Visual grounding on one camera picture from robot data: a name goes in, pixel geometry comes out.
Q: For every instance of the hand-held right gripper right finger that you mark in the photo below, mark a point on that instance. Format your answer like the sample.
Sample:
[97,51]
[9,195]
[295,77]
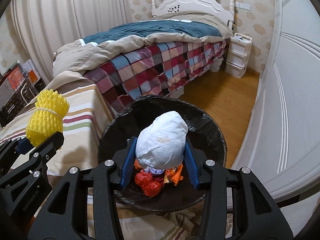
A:
[191,165]

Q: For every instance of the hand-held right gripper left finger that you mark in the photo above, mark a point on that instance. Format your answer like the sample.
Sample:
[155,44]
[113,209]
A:
[128,165]

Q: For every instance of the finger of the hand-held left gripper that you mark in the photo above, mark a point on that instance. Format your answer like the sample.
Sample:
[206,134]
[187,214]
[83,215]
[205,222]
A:
[23,145]
[50,143]

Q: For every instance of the orange snack wrapper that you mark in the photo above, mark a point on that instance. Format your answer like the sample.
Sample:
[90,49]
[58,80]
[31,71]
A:
[175,175]

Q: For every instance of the orange foam fruit net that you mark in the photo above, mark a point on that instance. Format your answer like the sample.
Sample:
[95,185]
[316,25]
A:
[148,183]

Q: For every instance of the pale purple paper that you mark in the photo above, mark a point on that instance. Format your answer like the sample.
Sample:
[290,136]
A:
[156,172]

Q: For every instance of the yellow foam fruit net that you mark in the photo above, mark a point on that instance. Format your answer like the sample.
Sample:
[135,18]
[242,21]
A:
[47,115]

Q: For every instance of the trash bin with black bag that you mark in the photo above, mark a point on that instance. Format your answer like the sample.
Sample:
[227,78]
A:
[200,130]

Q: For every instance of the brown patterned storage box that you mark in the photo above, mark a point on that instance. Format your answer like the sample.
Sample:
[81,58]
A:
[12,107]

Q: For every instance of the striped bed sheet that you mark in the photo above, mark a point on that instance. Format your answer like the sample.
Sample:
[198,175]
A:
[80,110]

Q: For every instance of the orange and white box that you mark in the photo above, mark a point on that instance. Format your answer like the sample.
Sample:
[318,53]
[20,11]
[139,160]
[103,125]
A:
[16,78]

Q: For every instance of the white cardboard box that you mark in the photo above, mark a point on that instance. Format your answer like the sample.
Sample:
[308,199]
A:
[31,71]

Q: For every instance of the checkered bed sheet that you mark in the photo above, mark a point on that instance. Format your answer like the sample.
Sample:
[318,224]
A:
[155,67]

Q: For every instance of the small white bin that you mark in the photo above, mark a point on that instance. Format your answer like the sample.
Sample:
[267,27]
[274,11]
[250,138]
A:
[217,65]

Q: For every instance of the white plastic drawer unit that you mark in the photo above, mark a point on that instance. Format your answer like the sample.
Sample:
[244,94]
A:
[236,55]

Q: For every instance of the white wardrobe door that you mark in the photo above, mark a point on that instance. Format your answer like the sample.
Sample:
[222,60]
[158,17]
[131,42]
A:
[295,92]

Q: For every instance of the beige curtain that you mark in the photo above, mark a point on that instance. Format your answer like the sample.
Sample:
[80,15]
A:
[70,12]

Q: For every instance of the bed with plaid sheet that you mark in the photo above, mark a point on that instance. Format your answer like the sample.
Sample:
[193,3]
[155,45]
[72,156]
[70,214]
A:
[150,30]

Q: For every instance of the white bed headboard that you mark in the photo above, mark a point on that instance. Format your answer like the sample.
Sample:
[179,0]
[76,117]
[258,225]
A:
[190,2]

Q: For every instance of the white metal frame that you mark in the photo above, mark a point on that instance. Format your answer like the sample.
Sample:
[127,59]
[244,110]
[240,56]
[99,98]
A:
[23,91]

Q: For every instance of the white wall switch panel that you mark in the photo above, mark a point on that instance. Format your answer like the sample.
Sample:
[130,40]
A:
[242,6]

